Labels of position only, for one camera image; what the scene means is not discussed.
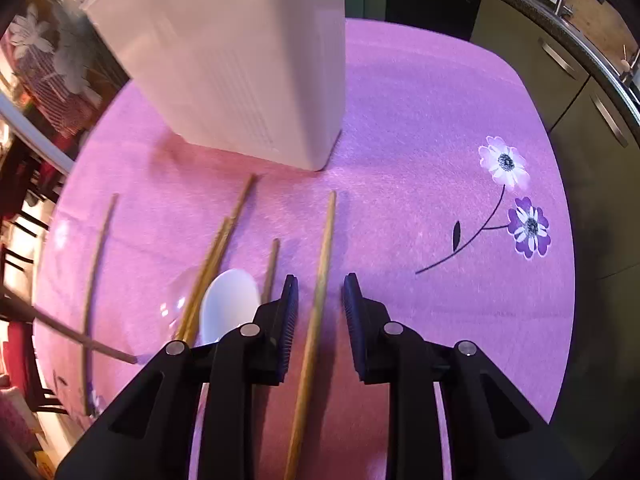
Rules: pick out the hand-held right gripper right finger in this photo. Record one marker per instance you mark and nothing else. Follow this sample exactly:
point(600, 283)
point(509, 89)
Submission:
point(352, 321)

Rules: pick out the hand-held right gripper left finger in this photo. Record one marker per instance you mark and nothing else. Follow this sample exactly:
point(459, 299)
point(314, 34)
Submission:
point(289, 321)

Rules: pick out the long wooden chopstick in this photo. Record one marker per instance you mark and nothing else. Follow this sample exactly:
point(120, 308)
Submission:
point(320, 285)

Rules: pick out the large white box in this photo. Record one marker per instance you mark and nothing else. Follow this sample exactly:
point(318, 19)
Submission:
point(235, 60)

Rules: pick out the white ceramic spoon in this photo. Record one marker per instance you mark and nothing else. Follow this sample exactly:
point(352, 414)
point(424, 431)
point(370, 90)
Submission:
point(229, 305)

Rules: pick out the clear plastic spoon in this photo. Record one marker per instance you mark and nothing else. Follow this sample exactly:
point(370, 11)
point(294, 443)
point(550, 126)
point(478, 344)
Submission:
point(176, 300)

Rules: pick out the pink flowered tablecloth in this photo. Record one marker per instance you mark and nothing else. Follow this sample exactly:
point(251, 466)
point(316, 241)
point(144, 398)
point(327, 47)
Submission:
point(410, 220)

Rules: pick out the olive cabinet door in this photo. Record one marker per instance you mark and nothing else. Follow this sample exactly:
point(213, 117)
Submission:
point(520, 75)
point(595, 195)

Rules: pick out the black chair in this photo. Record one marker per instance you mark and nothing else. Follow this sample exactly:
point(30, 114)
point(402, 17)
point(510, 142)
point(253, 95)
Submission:
point(20, 260)

